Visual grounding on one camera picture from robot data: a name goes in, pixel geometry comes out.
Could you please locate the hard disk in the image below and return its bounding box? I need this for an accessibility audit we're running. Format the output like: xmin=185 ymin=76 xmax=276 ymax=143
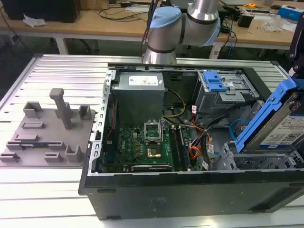
xmin=235 ymin=77 xmax=304 ymax=153

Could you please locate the black RAM slot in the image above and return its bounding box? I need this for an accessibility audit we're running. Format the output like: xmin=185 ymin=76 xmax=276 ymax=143
xmin=178 ymin=127 xmax=191 ymax=171
xmin=169 ymin=127 xmax=182 ymax=171

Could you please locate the clear plastic bag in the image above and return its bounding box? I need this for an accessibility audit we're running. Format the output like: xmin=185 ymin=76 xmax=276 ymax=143
xmin=262 ymin=15 xmax=285 ymax=31

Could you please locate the blue cardboard box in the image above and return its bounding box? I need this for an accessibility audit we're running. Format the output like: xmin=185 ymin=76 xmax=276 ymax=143
xmin=278 ymin=4 xmax=304 ymax=22

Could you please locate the small black device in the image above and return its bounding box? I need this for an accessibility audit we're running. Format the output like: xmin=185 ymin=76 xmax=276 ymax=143
xmin=237 ymin=11 xmax=254 ymax=28

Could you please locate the blue drive cage latch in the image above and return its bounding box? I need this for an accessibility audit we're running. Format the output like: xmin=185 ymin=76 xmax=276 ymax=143
xmin=203 ymin=70 xmax=228 ymax=93

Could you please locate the metal drive cage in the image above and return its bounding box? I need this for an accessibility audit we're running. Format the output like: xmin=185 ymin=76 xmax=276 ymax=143
xmin=192 ymin=70 xmax=261 ymax=115

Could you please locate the white power strip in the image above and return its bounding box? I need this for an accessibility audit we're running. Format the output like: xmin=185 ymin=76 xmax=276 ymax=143
xmin=125 ymin=5 xmax=157 ymax=13

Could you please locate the metal socket cover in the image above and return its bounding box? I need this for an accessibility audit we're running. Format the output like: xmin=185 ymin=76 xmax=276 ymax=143
xmin=143 ymin=121 xmax=162 ymax=143

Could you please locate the grey power supply unit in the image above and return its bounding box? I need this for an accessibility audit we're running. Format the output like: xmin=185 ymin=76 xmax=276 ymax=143
xmin=111 ymin=72 xmax=167 ymax=129

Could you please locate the CPU socket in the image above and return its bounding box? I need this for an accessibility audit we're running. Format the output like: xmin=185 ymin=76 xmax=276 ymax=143
xmin=146 ymin=146 xmax=163 ymax=159

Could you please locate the black graphics card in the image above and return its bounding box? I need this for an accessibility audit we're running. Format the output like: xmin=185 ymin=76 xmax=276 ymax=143
xmin=123 ymin=163 xmax=173 ymax=173

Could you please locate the green motherboard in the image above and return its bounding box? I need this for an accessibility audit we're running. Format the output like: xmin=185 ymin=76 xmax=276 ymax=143
xmin=102 ymin=125 xmax=190 ymax=173

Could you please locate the black open PC case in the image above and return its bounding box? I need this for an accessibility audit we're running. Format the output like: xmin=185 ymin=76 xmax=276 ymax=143
xmin=78 ymin=62 xmax=304 ymax=221

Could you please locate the wooden desk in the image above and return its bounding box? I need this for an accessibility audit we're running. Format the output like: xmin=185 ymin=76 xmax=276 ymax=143
xmin=0 ymin=0 xmax=300 ymax=56

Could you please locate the large black box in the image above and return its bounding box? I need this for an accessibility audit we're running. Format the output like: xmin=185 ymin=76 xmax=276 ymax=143
xmin=2 ymin=0 xmax=81 ymax=23

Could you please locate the white crumpled plastic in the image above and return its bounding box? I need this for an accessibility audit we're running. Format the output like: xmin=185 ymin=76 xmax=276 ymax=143
xmin=22 ymin=13 xmax=46 ymax=27

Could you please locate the grey parts rack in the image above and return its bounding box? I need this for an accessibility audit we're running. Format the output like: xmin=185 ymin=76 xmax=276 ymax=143
xmin=0 ymin=87 xmax=97 ymax=167

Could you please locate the RAM stick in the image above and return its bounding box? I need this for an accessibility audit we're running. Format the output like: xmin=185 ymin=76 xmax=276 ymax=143
xmin=20 ymin=142 xmax=52 ymax=147

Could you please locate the blue hanging cable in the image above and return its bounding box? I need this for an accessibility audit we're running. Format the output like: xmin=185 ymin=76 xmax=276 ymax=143
xmin=227 ymin=19 xmax=238 ymax=57

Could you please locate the black cable bundle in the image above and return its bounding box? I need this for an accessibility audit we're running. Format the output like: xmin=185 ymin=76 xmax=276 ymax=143
xmin=190 ymin=99 xmax=262 ymax=149

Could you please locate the blue disk wire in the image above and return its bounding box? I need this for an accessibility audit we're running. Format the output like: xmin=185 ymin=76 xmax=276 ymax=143
xmin=229 ymin=118 xmax=250 ymax=143

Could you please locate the yellow black power cable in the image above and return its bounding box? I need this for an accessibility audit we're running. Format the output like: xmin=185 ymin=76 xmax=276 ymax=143
xmin=163 ymin=88 xmax=187 ymax=118

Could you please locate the orange wire bundle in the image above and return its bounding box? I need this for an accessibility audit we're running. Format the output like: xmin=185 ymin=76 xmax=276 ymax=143
xmin=189 ymin=133 xmax=213 ymax=167

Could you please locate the thin black desk cable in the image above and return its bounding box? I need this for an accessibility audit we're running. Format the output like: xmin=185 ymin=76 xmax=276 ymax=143
xmin=98 ymin=8 xmax=152 ymax=22

